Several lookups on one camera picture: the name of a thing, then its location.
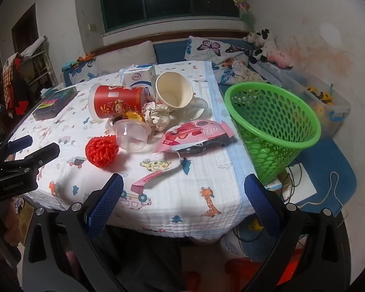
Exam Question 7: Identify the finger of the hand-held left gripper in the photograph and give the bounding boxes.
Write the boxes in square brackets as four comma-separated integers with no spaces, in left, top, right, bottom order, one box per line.
[0,135,34,160]
[1,142,61,174]

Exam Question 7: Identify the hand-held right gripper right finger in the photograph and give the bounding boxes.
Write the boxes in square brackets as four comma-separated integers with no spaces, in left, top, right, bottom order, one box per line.
[243,173,352,292]

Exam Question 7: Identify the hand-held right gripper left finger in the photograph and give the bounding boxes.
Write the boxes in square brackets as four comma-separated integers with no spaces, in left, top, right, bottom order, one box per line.
[21,173,125,292]

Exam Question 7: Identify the green plastic mesh basket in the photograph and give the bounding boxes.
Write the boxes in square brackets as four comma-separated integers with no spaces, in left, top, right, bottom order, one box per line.
[224,82,322,185]

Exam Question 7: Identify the pink torn wrapper strip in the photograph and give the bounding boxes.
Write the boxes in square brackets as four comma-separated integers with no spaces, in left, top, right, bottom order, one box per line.
[131,152,183,193]

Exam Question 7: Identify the white flat box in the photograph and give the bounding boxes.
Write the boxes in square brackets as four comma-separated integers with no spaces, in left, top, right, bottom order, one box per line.
[280,161,318,204]

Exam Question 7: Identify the red yarn pompom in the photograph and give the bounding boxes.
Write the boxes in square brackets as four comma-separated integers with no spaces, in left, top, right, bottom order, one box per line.
[85,134,120,168]

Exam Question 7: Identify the black box with colourful print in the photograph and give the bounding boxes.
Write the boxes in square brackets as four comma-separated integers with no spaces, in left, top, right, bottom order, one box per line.
[32,86,78,120]

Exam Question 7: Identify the red black plaid garment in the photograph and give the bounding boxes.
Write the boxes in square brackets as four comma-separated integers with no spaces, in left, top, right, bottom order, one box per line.
[1,53,31,116]

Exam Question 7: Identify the white printed blanket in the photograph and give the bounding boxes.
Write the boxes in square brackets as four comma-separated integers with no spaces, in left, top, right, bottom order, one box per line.
[6,61,256,244]

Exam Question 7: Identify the clear plastic cup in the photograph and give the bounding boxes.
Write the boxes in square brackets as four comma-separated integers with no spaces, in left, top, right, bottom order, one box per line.
[109,119,153,152]

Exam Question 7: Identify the red plastic stool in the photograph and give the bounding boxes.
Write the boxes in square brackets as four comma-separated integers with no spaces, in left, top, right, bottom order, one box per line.
[182,248,305,292]

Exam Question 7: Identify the metal drying rack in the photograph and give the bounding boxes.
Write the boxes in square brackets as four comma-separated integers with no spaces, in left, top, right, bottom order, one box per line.
[20,36,58,92]

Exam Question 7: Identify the small butterfly print pillow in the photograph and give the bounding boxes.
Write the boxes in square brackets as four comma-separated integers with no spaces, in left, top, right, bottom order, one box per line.
[64,60,98,86]

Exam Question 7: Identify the red cylindrical can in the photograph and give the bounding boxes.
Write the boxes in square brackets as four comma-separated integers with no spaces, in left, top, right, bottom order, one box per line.
[88,83,155,120]

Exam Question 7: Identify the crumpled paper ball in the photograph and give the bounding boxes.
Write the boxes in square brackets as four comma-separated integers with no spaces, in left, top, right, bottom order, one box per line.
[142,101,171,133]

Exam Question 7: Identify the pink snack wrapper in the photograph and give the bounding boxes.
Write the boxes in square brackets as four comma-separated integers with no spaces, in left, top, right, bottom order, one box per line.
[154,120,238,155]

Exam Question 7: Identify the orange toy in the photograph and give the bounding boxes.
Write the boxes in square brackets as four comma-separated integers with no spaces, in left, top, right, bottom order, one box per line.
[76,53,96,64]

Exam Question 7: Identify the clear plastic storage bin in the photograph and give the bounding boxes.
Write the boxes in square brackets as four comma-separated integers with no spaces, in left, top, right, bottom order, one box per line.
[280,67,352,137]

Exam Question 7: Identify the dark wooden door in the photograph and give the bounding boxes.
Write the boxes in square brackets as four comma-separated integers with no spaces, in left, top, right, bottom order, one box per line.
[11,3,38,58]

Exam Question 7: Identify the yellow toy trucks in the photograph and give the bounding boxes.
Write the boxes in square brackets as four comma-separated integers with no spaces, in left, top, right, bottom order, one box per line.
[306,86,335,105]

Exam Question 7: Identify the white milk carton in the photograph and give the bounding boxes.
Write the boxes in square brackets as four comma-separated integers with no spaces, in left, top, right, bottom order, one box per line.
[121,65,156,89]

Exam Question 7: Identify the white pillow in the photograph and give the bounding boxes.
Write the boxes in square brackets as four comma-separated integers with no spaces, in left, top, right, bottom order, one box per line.
[95,40,157,76]

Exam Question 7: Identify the white paper cup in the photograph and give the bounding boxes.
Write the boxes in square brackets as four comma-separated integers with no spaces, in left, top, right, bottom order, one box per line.
[155,71,194,113]

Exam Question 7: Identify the beige printed garment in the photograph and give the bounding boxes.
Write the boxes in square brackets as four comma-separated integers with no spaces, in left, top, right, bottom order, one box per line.
[231,61,271,84]

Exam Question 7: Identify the pink plush toy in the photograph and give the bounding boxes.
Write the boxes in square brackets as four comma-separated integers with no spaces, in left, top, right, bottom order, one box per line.
[269,49,294,68]

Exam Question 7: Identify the black and white cow plush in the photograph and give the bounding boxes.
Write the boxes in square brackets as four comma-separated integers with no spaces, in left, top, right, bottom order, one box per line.
[243,29,277,64]

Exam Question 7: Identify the large butterfly print pillow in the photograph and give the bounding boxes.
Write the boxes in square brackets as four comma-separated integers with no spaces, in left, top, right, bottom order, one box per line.
[184,36,253,86]

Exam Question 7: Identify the dark window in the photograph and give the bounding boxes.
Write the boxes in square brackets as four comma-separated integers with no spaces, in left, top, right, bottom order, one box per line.
[99,0,241,34]

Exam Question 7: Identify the colourful hanging toy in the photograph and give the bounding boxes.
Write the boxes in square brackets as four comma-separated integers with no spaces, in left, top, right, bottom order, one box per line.
[233,0,256,28]

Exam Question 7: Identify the white cable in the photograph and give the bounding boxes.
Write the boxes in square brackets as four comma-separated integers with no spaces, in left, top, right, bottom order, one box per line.
[301,171,349,207]

